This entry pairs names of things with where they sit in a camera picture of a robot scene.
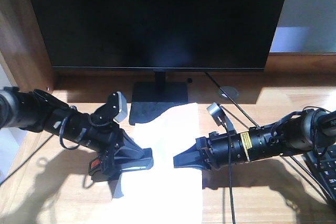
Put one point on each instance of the black keyboard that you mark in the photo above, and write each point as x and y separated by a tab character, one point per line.
323	172

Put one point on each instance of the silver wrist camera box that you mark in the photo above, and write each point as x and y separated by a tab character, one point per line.
221	119
115	109

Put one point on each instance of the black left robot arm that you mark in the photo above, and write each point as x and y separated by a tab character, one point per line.
38	111

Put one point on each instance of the black stapler with orange pad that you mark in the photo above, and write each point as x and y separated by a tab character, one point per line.
126	162

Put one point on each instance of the grey desk cable grommet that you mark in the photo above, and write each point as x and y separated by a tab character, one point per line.
226	91

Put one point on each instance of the black computer monitor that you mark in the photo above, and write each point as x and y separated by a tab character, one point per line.
158	35

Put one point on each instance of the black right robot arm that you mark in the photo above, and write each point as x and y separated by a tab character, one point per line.
296	133

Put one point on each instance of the wooden desk side panel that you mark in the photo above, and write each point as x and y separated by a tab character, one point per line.
24	56

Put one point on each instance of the black monitor stand base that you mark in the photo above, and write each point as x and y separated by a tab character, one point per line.
151	99

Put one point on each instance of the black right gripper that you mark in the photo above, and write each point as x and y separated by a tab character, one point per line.
212	152

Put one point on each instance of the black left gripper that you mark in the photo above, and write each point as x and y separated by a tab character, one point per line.
76	129

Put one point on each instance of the white paper sheets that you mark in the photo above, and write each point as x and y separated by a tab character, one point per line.
163	194

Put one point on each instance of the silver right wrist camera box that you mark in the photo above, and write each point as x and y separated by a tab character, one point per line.
221	119

